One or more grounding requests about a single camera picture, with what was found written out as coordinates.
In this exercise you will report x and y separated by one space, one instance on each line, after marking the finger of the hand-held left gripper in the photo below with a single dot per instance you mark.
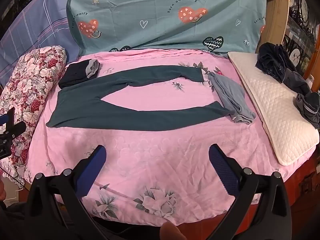
15 128

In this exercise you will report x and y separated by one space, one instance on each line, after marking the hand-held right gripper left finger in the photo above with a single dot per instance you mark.
91 170

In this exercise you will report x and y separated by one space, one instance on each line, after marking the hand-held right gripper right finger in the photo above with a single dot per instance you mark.
223 171

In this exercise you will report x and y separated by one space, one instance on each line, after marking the dark teal pants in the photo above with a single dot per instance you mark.
140 116

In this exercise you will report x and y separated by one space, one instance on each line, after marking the grey-blue pants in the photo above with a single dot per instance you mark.
231 96

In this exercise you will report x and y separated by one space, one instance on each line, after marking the red floral quilt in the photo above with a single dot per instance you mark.
27 85

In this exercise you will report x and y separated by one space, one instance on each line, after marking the pink floral bedsheet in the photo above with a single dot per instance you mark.
155 155

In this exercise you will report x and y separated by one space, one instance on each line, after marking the white quilted pillow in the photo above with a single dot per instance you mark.
280 115

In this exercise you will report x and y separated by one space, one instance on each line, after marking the person's leg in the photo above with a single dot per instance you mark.
171 231

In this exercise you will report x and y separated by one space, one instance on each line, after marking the folded dark garment grey lining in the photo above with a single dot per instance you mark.
75 75

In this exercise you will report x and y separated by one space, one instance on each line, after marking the blue plaid sheet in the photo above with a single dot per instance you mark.
35 32

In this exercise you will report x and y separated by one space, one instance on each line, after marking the dark garment with striped band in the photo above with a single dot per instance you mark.
310 108

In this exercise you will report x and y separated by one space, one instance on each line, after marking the dark grey crumpled garment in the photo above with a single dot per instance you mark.
297 81

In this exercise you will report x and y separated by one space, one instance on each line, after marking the navy crumpled garment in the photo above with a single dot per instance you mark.
273 60

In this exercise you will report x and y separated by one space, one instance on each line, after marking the black shelf with decorative plates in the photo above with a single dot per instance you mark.
303 25

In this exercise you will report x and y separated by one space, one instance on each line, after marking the wooden headboard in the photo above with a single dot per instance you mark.
276 12

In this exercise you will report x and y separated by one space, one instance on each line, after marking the teal heart-print sheet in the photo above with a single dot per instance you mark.
162 12

